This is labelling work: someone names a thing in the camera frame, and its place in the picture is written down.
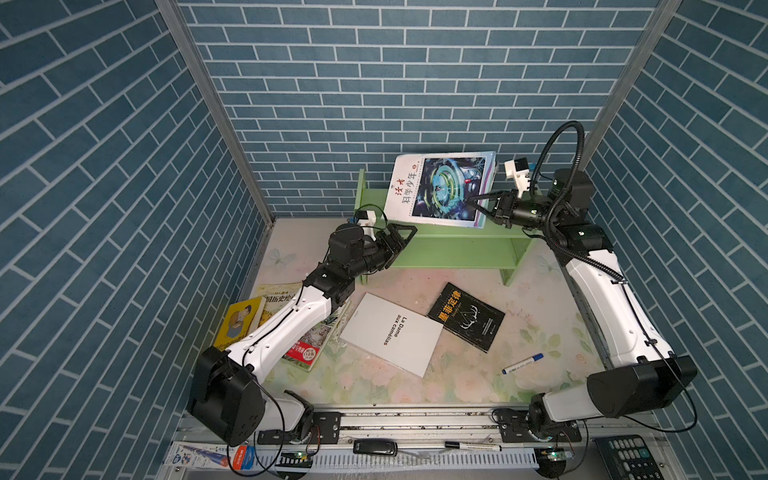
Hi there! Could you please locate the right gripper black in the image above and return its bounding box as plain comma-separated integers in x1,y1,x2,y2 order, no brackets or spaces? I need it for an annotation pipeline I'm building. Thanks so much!
470,191,561,235

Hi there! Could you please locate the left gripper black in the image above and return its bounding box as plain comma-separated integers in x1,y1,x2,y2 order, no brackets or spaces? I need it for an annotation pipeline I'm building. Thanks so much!
344,224,416,282

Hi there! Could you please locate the space cover science magazine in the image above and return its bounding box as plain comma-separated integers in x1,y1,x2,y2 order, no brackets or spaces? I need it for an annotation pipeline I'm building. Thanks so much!
384,151,496,229

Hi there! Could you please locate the white La Dame book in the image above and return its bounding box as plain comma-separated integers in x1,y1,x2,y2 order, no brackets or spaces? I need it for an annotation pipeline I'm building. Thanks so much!
340,293,443,378

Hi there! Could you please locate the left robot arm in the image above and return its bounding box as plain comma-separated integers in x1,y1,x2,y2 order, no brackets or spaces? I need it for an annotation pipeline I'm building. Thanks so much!
187,223,418,447

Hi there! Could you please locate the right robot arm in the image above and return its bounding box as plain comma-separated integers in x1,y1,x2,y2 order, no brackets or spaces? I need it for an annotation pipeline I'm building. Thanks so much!
469,169,697,431

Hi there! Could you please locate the green wooden shelf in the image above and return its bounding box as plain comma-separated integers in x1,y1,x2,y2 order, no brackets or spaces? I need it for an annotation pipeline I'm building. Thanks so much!
353,169,534,286

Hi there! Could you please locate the black book yellow title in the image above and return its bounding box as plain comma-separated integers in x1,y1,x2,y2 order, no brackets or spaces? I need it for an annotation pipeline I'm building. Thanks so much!
427,283,505,353

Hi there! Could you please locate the yellow cartoon history book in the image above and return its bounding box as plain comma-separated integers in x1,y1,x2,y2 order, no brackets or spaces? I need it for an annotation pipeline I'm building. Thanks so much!
256,282,302,327

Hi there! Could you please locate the green nature encyclopedia book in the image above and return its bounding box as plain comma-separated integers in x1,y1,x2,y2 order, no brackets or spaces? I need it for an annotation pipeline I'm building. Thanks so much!
283,301,351,372

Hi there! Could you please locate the blue white marker pen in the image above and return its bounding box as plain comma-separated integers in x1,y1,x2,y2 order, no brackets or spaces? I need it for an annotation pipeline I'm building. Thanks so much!
502,353,544,375

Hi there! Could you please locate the black remote device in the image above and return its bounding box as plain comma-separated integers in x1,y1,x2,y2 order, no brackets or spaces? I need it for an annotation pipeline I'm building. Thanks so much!
353,438,398,457

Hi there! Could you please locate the red blue pen package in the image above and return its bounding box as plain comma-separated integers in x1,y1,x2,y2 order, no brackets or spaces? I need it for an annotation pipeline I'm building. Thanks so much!
163,442,257,471

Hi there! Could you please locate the black calculator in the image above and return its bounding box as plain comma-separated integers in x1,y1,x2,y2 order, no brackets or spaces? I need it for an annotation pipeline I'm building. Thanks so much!
594,435,663,480

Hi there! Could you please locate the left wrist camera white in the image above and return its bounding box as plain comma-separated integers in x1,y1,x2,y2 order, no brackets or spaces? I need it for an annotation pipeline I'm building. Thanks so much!
355,211,376,228

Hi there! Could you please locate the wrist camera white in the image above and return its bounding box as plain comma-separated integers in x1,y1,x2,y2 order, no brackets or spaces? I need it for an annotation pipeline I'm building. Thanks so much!
504,157,530,198
355,211,376,228

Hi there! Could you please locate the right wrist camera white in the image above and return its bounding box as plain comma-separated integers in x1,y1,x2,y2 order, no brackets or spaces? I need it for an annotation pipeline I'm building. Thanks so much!
504,157,530,198

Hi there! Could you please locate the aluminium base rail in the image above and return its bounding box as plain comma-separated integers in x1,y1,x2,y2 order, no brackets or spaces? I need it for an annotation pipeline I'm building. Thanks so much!
158,405,685,479

